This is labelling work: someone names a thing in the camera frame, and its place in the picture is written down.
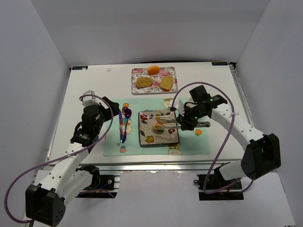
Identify metal tongs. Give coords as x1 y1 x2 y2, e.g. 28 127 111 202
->
152 118 211 131

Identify small round bread piece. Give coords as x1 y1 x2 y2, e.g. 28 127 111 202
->
152 123 165 133

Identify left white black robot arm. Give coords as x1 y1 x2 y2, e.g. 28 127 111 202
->
25 95 119 227

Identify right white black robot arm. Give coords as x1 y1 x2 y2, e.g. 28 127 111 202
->
170 82 281 181

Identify bread slice right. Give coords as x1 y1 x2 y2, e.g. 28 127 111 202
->
160 75 174 91

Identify bread slice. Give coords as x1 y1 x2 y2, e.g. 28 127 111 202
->
136 77 153 88
160 75 174 91

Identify bread slice left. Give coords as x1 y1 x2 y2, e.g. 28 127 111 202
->
136 77 153 88

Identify purple iridescent spoon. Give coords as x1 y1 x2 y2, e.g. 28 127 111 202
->
123 108 132 141

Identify purple iridescent knife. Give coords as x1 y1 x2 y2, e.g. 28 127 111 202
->
119 110 125 143

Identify green cartoon placemat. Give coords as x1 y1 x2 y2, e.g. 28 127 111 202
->
99 98 211 157

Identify square floral plate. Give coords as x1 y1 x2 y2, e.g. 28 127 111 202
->
138 110 179 147

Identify left black table label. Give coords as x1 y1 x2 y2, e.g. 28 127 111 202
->
71 66 88 70

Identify black table label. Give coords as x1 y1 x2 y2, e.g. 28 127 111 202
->
71 66 88 70
211 61 229 66

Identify floral serving tray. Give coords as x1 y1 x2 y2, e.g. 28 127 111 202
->
131 66 178 95

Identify orange fruit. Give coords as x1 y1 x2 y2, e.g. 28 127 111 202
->
147 65 160 75

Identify right black table label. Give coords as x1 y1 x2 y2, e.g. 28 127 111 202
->
211 61 229 66

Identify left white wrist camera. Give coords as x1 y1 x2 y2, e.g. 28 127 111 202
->
80 90 100 107

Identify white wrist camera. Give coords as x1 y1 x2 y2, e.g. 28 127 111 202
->
80 90 100 107
169 99 185 116

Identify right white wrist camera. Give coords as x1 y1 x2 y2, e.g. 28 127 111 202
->
169 99 185 116

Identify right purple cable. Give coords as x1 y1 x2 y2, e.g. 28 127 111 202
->
171 81 254 195

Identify purple cable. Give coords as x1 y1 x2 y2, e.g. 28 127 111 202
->
4 93 116 223
171 81 254 195

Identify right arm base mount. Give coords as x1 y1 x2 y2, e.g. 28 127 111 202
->
193 163 244 201

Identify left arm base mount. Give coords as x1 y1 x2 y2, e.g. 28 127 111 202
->
76 165 118 199

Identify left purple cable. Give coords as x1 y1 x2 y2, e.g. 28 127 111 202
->
4 93 116 223

